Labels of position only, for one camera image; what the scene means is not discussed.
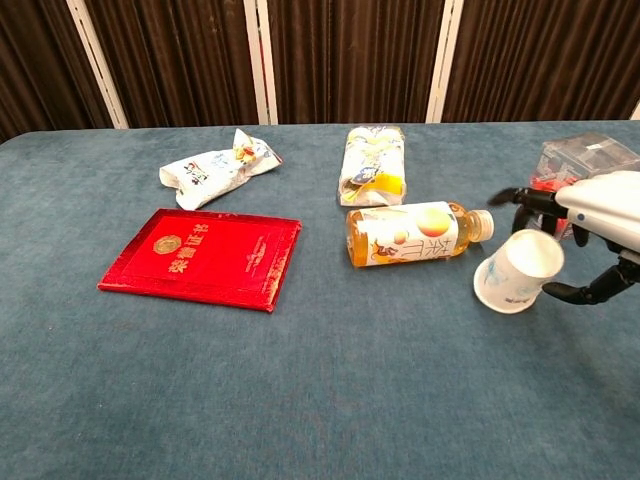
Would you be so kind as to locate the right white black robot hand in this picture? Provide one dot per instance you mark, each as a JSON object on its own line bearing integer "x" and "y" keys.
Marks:
{"x": 605, "y": 210}

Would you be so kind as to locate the white paper cup blue butterfly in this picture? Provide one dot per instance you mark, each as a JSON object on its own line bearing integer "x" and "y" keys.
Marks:
{"x": 515, "y": 280}

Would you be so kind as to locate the orange tea drink bottle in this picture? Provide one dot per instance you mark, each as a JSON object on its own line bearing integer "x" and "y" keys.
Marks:
{"x": 405, "y": 235}

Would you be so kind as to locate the clear plastic box red toy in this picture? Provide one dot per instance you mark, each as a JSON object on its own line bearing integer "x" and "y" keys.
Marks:
{"x": 580, "y": 155}

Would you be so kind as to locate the white yellow tissue pack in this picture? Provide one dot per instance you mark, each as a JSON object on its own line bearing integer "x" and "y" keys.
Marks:
{"x": 372, "y": 167}

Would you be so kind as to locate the blue table cloth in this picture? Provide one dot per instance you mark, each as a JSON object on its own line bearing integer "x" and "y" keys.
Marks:
{"x": 300, "y": 375}

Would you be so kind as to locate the crumpled white snack bag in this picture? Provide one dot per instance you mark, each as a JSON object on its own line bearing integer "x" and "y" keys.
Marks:
{"x": 215, "y": 172}

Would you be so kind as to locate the red certificate folder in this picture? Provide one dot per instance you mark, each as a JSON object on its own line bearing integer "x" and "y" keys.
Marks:
{"x": 210, "y": 257}

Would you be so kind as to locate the white screen frame post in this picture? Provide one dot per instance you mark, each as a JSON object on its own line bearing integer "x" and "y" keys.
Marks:
{"x": 97, "y": 60}
{"x": 261, "y": 60}
{"x": 444, "y": 60}
{"x": 635, "y": 110}

